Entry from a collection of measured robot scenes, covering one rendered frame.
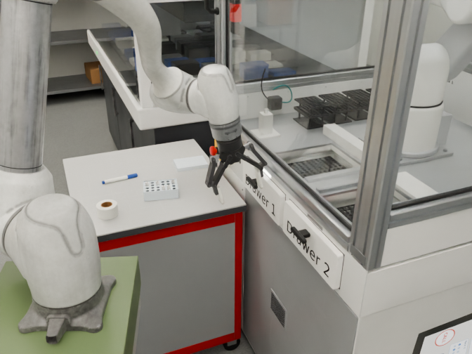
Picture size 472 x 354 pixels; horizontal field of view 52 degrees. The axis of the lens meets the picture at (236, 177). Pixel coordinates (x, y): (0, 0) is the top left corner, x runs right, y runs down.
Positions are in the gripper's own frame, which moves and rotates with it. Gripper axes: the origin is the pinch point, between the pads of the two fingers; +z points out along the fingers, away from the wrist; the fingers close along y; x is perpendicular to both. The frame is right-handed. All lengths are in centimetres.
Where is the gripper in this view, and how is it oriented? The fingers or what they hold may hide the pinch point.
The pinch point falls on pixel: (240, 191)
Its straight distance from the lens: 152.7
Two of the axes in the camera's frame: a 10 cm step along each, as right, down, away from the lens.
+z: 1.9, 8.3, 5.3
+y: 9.1, -3.5, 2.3
